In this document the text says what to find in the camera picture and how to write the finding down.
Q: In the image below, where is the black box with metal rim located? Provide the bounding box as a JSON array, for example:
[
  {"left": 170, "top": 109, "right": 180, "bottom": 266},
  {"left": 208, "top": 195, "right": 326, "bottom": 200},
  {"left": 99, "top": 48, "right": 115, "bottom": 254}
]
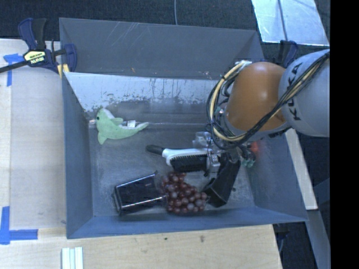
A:
[{"left": 112, "top": 171, "right": 168, "bottom": 216}]

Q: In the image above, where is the grey metal bin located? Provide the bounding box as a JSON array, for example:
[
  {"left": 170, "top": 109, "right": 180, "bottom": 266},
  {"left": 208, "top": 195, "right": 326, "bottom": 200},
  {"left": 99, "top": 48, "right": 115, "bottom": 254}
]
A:
[{"left": 58, "top": 17, "right": 310, "bottom": 240}]

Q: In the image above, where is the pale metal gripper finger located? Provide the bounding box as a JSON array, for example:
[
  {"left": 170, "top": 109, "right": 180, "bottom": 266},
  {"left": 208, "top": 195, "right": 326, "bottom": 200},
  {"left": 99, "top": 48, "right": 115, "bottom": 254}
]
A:
[
  {"left": 192, "top": 131, "right": 213, "bottom": 151},
  {"left": 206, "top": 150, "right": 222, "bottom": 177}
]

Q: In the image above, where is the green toy dolphin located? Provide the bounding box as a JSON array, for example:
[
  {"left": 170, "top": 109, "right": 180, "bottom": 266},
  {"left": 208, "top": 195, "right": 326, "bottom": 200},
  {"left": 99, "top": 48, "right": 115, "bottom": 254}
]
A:
[{"left": 95, "top": 108, "right": 150, "bottom": 145}]

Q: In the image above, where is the dark red toy grape bunch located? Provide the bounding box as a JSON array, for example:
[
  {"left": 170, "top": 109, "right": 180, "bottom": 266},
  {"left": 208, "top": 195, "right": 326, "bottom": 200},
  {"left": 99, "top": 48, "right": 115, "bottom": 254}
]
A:
[{"left": 160, "top": 172, "right": 209, "bottom": 216}]

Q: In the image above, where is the white and black brush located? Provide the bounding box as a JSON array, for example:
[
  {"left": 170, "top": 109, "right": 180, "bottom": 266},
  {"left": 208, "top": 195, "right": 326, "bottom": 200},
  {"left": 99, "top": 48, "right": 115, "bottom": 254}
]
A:
[{"left": 145, "top": 144, "right": 215, "bottom": 173}]

